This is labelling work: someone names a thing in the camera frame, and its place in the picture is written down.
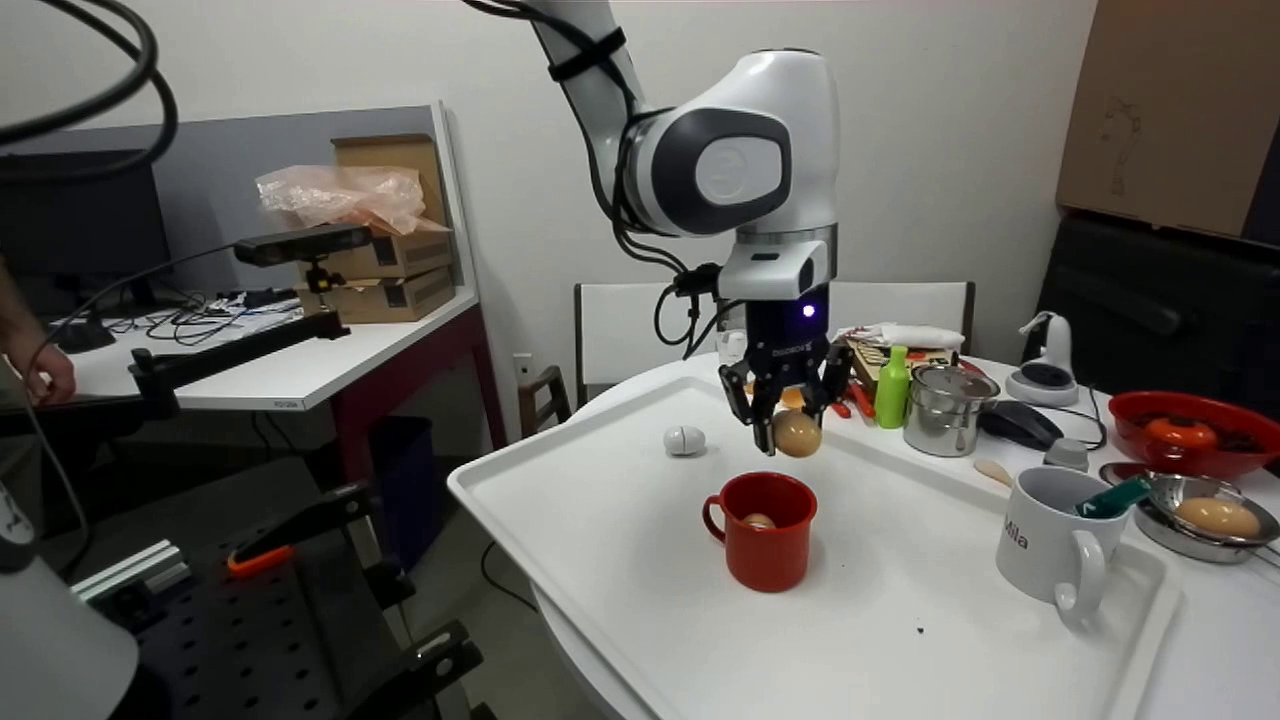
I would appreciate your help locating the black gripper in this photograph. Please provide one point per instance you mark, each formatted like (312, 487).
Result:
(787, 333)

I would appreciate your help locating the tan egg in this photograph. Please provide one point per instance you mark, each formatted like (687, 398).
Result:
(799, 432)

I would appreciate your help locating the person forearm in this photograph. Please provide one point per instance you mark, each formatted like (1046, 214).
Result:
(15, 304)

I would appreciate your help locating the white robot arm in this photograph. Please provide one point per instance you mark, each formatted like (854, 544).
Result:
(787, 121)

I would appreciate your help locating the red mug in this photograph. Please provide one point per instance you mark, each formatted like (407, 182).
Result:
(768, 544)

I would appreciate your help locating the white mug with print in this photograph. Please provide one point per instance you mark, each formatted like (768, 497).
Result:
(1046, 544)

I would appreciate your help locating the person hand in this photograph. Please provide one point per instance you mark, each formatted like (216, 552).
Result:
(40, 374)

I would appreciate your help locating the green squeeze bottle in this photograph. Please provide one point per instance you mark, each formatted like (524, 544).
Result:
(894, 395)

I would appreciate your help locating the white egg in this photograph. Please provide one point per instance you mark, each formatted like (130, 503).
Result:
(687, 440)

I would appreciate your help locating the white striped towel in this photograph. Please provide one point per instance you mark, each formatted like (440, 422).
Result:
(914, 339)

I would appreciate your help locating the metal cup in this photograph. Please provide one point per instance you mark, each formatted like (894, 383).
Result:
(946, 418)

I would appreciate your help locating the white chair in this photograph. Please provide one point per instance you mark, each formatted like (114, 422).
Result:
(627, 333)

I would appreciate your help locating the white plastic tray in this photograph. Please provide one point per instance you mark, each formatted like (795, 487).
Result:
(880, 601)

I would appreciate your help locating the black computer mouse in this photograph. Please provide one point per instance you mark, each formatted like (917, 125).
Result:
(1020, 424)

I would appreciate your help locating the white dispenser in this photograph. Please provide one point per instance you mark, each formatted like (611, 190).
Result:
(1048, 344)

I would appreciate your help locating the green spoon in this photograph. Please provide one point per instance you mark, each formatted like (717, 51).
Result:
(1113, 497)

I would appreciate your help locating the orange food in bowl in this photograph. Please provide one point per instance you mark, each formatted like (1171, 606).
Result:
(1180, 432)

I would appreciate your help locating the plate with food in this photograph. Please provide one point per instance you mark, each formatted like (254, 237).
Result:
(1163, 525)

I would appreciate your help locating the dark blue bin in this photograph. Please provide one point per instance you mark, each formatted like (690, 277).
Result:
(407, 487)

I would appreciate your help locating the flat cardboard box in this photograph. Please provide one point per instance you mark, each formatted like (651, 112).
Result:
(395, 280)

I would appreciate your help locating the tall cardboard box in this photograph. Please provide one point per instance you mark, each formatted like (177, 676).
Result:
(414, 154)

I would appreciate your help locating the egg in metal bowl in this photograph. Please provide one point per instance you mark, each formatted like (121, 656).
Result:
(1216, 518)

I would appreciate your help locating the red bowl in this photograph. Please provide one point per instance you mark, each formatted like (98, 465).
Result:
(1253, 432)

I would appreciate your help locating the large cardboard box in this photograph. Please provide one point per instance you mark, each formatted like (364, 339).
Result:
(1174, 107)

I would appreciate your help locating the pink plastic bag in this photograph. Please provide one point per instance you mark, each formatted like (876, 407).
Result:
(334, 198)

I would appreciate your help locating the black metal rig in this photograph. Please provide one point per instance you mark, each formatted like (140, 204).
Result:
(292, 627)

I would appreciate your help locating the black monitor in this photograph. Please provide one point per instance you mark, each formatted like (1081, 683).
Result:
(81, 226)

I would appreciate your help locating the white rounded object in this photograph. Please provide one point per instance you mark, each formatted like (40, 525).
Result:
(52, 643)

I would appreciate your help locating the black camera bar on arm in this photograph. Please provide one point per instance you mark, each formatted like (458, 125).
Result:
(303, 246)

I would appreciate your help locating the black camera support arm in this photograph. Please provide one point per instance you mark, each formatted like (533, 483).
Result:
(226, 352)

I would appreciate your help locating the silver aluminium rail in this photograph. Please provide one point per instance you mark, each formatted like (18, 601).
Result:
(125, 567)

